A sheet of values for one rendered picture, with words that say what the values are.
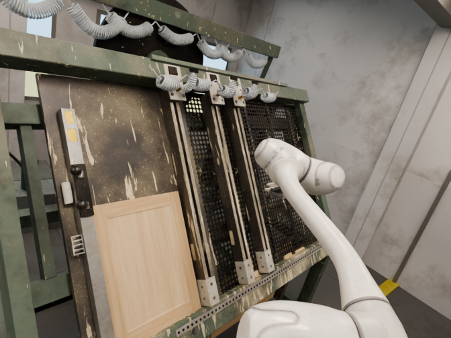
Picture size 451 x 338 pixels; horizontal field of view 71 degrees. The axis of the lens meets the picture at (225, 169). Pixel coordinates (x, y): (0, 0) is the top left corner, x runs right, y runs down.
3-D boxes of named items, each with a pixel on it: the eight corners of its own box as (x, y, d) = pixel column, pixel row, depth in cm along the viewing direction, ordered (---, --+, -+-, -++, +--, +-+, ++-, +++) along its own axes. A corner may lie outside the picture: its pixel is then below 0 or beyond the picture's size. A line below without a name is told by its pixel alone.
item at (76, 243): (70, 256, 115) (74, 256, 113) (67, 237, 115) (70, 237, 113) (81, 253, 118) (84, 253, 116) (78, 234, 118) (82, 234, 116)
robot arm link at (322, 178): (324, 174, 114) (294, 157, 110) (355, 167, 99) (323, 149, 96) (315, 201, 111) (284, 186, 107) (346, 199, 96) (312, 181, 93)
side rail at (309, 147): (317, 237, 257) (330, 236, 249) (288, 107, 265) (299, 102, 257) (322, 235, 263) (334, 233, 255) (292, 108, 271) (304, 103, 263)
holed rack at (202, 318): (176, 337, 133) (177, 337, 133) (174, 330, 133) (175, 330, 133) (335, 239, 255) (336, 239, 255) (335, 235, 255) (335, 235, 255)
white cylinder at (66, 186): (60, 183, 117) (63, 204, 116) (62, 182, 115) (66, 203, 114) (68, 182, 119) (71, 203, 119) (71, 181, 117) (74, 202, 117)
